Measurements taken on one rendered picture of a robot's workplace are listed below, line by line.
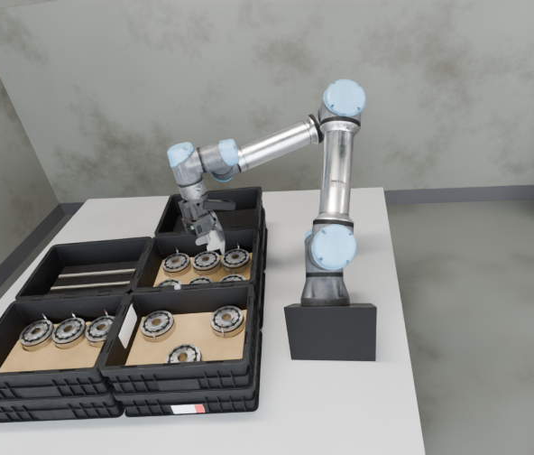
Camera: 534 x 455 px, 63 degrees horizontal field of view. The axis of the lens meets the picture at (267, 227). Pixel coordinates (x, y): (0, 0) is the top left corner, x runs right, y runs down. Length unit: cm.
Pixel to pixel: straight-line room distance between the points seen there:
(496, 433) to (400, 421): 92
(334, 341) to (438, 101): 208
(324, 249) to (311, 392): 44
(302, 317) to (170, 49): 222
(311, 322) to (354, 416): 27
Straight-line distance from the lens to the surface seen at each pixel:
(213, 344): 134
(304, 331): 132
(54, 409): 149
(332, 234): 116
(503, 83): 315
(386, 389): 137
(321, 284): 130
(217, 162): 124
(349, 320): 128
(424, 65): 300
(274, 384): 138
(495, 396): 229
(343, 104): 127
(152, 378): 127
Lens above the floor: 182
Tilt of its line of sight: 35 degrees down
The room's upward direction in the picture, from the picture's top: 9 degrees counter-clockwise
